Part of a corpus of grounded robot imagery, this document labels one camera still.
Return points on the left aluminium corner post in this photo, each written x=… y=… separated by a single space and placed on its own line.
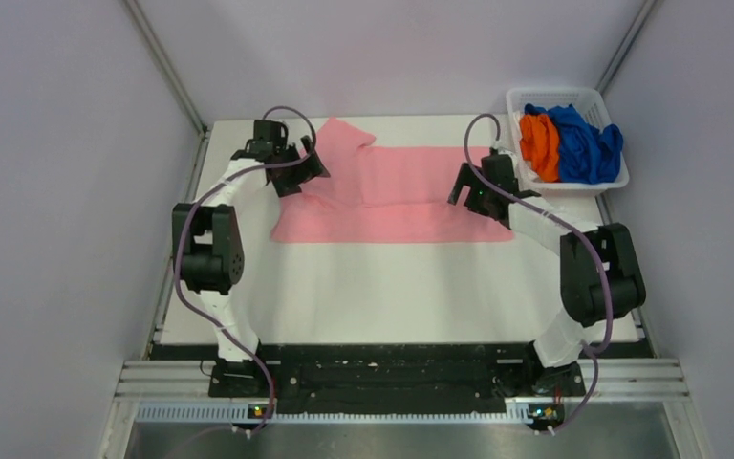
x=164 y=65

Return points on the pink t shirt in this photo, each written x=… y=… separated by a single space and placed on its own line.
x=382 y=195

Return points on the orange t shirt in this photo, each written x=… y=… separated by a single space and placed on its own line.
x=540 y=146

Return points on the aluminium corner post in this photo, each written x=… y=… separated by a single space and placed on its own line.
x=164 y=65
x=627 y=42

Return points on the aluminium frame rail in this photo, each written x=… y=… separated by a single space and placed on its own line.
x=640 y=380

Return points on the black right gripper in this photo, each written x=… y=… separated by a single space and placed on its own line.
x=471 y=202

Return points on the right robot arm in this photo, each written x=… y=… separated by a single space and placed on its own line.
x=600 y=280

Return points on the white slotted cable duct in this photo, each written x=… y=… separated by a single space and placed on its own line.
x=250 y=414

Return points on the blue t shirt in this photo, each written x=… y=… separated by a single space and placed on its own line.
x=588 y=155

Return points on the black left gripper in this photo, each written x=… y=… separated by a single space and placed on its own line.
x=304 y=171

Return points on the right aluminium corner post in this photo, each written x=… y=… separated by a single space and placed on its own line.
x=627 y=42

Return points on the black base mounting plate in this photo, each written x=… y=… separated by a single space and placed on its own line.
x=393 y=379

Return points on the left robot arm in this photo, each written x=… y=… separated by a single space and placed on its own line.
x=210 y=255

